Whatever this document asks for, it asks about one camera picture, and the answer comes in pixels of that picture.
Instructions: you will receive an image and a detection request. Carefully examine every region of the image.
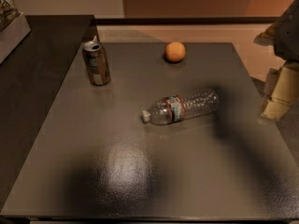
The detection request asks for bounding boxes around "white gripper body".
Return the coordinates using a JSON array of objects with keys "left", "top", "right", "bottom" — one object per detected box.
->
[{"left": 253, "top": 0, "right": 299, "bottom": 62}]

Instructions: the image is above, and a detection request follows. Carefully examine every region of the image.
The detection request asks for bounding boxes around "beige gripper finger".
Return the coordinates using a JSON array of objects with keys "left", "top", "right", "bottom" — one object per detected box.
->
[{"left": 260, "top": 62, "right": 299, "bottom": 120}]

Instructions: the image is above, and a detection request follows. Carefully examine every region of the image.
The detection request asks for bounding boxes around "clear plastic water bottle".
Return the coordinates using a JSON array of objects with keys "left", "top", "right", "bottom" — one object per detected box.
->
[{"left": 141, "top": 89, "right": 220, "bottom": 125}]

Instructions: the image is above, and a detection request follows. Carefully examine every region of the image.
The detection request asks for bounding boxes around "orange fruit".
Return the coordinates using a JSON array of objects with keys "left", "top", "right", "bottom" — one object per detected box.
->
[{"left": 164, "top": 42, "right": 186, "bottom": 63}]

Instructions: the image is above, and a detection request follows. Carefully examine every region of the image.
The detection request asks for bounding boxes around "opened brown soda can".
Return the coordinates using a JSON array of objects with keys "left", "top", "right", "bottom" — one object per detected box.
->
[{"left": 82, "top": 36, "right": 111, "bottom": 86}]

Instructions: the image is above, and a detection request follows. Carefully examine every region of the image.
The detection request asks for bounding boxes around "white box with items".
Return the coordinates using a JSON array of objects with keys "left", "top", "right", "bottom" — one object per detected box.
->
[{"left": 0, "top": 0, "right": 31, "bottom": 63}]

